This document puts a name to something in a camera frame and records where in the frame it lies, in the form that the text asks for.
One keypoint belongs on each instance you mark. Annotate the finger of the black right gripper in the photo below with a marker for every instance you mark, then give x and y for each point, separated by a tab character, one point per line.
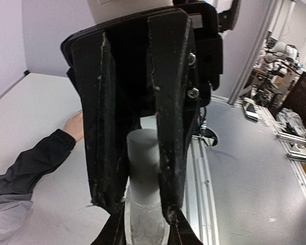
93	74

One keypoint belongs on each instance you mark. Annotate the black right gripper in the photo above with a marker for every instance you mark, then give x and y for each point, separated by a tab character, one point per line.
161	61

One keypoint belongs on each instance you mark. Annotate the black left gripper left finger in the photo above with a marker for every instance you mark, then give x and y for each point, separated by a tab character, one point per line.
113	232

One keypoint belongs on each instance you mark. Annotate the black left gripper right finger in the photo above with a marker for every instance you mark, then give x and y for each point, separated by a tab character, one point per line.
181	232

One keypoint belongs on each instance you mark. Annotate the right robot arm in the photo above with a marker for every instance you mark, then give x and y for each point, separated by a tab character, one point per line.
132	12

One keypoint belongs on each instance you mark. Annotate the grey and black jacket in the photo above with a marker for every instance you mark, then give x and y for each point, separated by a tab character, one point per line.
17	184

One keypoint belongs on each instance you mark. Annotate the black monitor screen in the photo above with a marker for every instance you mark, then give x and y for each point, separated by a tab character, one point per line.
296	99

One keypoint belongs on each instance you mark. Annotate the aluminium front rail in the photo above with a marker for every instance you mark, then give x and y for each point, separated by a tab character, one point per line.
199	205

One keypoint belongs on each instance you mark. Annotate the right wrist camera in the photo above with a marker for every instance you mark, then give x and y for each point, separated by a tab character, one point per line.
228	12

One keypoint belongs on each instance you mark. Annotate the aluminium extrusion frame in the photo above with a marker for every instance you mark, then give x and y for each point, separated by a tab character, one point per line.
293	146

